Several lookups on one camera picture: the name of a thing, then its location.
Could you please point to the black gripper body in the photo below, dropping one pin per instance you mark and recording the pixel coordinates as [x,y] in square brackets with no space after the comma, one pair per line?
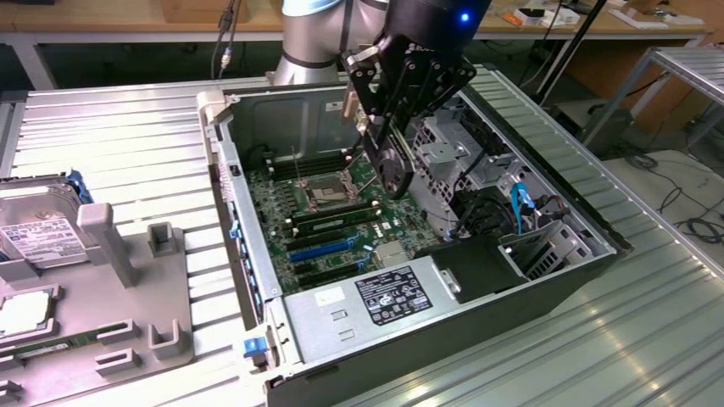
[435,25]

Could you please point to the Nvidia graphics card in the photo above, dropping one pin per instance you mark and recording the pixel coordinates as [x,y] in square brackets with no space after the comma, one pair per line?
[397,174]

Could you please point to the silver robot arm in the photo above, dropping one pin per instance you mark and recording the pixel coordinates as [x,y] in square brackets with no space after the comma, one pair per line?
[309,42]

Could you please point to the silver disk bay cage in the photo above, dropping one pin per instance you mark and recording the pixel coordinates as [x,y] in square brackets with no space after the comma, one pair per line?
[447,157]

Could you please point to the small white black box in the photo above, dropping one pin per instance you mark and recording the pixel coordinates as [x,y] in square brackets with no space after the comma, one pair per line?
[546,17]

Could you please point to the black tripod pole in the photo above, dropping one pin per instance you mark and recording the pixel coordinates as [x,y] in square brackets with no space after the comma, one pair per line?
[571,42]

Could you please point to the metal socket cover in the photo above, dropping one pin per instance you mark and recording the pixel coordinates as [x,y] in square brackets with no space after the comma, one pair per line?
[354,180]

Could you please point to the CPU socket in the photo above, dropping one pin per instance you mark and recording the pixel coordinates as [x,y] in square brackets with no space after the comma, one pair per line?
[326,193]

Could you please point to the green motherboard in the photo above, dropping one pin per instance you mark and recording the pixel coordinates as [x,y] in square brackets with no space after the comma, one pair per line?
[407,220]

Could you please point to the black installed RAM stick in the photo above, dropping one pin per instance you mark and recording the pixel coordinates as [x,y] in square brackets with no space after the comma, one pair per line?
[334,224]

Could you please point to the silver chipset heatsink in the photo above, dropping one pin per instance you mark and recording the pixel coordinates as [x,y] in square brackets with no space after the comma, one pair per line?
[390,254]

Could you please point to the blue expansion slot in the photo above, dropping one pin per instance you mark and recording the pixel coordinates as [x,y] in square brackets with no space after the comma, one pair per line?
[323,252]

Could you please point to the wooden desk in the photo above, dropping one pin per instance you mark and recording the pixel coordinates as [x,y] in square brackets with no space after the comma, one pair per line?
[114,19]

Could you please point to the black expansion slot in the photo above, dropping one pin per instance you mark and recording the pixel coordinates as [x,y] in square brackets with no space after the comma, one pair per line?
[331,275]

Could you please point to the grey power supply unit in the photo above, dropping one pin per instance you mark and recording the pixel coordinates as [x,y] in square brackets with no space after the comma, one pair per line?
[339,322]

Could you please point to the open black PC case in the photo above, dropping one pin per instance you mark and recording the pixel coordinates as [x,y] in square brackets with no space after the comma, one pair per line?
[510,339]

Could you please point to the blue case latch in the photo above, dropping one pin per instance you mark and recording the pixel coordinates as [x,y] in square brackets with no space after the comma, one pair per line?
[253,347]

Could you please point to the grey parts rack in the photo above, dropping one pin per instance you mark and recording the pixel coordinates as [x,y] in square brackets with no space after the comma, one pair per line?
[114,297]

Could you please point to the silver hard disk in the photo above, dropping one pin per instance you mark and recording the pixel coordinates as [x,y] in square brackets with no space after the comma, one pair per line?
[34,237]

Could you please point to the silver CPU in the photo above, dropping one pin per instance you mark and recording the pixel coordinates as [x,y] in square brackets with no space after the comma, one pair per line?
[23,311]

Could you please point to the green RAM stick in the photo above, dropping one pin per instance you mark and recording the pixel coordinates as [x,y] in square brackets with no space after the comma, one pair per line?
[51,347]

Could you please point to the metal frame table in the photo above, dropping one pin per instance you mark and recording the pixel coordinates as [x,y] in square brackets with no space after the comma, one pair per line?
[690,63]

